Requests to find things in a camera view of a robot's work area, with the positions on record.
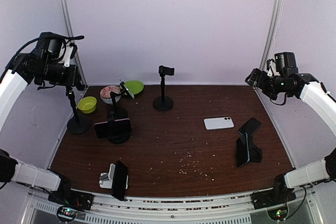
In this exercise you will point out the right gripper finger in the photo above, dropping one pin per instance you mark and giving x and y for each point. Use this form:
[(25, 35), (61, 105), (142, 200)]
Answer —
[(250, 81), (254, 74)]

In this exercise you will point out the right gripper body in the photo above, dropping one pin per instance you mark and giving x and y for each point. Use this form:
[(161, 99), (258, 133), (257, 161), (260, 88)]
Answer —
[(266, 85)]

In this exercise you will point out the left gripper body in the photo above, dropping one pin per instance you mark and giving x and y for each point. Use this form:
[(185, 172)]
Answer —
[(69, 79)]

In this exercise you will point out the dark blue-edged smartphone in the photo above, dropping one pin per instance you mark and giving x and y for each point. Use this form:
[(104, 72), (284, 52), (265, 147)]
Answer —
[(250, 127)]

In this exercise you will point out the black round-base tall stand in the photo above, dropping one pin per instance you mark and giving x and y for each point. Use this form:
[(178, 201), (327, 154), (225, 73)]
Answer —
[(78, 124)]

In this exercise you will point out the white smartphone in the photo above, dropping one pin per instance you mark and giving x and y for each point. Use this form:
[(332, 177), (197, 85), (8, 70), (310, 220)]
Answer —
[(218, 123)]

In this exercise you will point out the black phone teal edge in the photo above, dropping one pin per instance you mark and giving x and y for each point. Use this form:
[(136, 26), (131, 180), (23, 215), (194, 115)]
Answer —
[(242, 150)]

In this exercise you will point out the black round-base phone stand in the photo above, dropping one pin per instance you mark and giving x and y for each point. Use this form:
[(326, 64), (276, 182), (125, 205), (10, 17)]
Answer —
[(164, 103)]

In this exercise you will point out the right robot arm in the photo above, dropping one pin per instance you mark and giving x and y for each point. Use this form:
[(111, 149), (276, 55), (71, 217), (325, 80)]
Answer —
[(285, 78)]

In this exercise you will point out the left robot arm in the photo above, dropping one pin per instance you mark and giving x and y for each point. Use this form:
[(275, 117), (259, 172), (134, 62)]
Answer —
[(40, 60)]

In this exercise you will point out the small phone on rear stand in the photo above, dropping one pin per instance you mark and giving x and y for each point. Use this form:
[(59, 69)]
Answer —
[(125, 90)]

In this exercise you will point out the black stand left centre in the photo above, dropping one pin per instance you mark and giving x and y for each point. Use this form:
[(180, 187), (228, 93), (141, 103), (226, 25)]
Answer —
[(116, 113)]

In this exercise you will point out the black phone pink edge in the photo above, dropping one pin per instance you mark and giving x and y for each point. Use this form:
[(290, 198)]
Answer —
[(113, 128)]

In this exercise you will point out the black folding wedge stand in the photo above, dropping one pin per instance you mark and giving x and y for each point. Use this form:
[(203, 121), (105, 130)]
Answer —
[(255, 153)]

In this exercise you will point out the black phone front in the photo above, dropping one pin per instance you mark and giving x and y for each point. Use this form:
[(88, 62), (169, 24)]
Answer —
[(119, 181)]

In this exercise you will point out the white desktop phone stand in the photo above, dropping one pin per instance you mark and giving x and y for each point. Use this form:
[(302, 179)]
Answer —
[(106, 179)]

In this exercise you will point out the green bowl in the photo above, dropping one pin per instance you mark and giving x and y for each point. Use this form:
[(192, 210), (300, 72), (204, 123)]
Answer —
[(87, 105)]

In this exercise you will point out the white patterned bowl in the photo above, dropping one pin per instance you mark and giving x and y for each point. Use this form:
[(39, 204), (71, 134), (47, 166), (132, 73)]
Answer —
[(105, 94)]

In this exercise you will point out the green plate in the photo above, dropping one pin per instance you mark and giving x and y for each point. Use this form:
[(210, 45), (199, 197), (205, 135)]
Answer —
[(135, 86)]

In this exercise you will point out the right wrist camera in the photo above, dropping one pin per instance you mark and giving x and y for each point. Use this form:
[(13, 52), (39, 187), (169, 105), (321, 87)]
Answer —
[(271, 66)]

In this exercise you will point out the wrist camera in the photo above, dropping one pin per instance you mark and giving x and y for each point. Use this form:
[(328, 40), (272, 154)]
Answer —
[(271, 66), (70, 52)]

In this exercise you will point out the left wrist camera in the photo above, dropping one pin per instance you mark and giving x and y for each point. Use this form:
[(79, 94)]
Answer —
[(70, 52)]

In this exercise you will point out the right aluminium frame post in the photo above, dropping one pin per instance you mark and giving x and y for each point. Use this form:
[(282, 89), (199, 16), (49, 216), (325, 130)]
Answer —
[(270, 39)]

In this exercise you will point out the aluminium frame post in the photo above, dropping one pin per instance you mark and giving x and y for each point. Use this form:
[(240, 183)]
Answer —
[(69, 30), (270, 39)]

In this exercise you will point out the left aluminium frame post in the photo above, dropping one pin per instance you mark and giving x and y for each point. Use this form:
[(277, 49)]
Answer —
[(69, 30)]

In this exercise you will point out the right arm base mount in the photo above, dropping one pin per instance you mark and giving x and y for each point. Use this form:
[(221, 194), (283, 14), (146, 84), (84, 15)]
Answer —
[(275, 200)]

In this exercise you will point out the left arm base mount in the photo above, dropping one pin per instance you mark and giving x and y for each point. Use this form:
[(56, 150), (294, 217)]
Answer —
[(69, 209)]

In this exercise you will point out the front aluminium rail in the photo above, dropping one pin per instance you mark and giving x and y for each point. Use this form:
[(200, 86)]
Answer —
[(231, 208)]

